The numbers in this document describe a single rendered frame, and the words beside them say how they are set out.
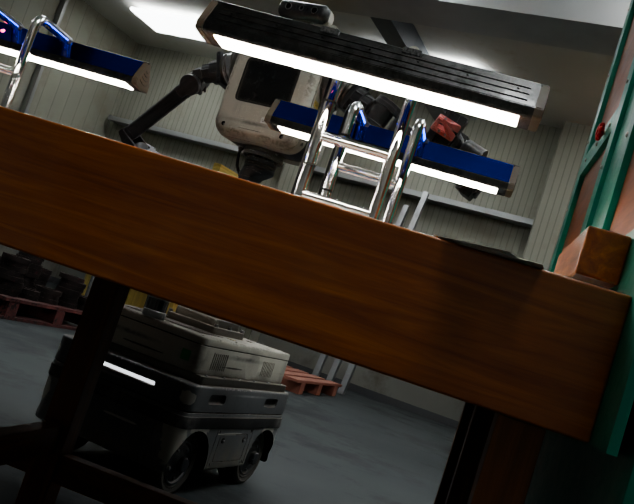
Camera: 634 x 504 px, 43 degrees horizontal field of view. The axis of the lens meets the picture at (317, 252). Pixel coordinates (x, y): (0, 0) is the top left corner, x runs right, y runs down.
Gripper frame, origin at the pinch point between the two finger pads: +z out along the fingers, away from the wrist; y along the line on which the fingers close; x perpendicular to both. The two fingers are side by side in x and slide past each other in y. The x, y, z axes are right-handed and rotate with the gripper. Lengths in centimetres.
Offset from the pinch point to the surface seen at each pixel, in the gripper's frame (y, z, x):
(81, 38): 40, -619, 671
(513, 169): 2.0, 5.9, -23.8
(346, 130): 18.6, 28.0, 6.7
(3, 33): 48, 31, 102
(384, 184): 25, 49, -16
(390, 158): 21, 49, -14
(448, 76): 6, 65, -20
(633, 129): -8, 45, -46
